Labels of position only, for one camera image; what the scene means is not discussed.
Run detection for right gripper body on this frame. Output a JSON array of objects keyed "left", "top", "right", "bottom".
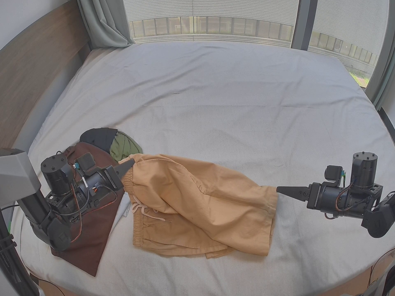
[{"left": 307, "top": 182, "right": 345, "bottom": 216}]

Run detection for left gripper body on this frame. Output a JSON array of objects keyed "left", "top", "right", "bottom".
[{"left": 80, "top": 165, "right": 124, "bottom": 202}]

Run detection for tan shorts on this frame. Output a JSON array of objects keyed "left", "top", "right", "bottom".
[{"left": 122, "top": 154, "right": 279, "bottom": 259}]

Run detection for bed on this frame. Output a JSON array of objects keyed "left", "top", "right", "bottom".
[{"left": 0, "top": 0, "right": 395, "bottom": 296}]

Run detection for green garment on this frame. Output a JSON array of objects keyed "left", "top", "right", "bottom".
[{"left": 109, "top": 131, "right": 143, "bottom": 163}]

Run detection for black garment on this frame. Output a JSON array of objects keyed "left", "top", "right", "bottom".
[{"left": 80, "top": 128, "right": 119, "bottom": 153}]

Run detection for brown shorts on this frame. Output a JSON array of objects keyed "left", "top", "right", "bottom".
[{"left": 50, "top": 142, "right": 124, "bottom": 277}]

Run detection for grey-green curtain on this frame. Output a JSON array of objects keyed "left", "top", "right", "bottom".
[{"left": 73, "top": 0, "right": 135, "bottom": 48}]

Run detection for window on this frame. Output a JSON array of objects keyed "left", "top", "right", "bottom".
[{"left": 118, "top": 0, "right": 390, "bottom": 89}]

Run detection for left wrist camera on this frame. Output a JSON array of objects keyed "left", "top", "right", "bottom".
[{"left": 76, "top": 153, "right": 102, "bottom": 178}]

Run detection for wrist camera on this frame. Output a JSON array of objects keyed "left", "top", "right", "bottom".
[
  {"left": 76, "top": 153, "right": 102, "bottom": 178},
  {"left": 323, "top": 165, "right": 345, "bottom": 188}
]

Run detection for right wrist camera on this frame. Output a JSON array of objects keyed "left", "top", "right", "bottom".
[{"left": 323, "top": 165, "right": 345, "bottom": 188}]

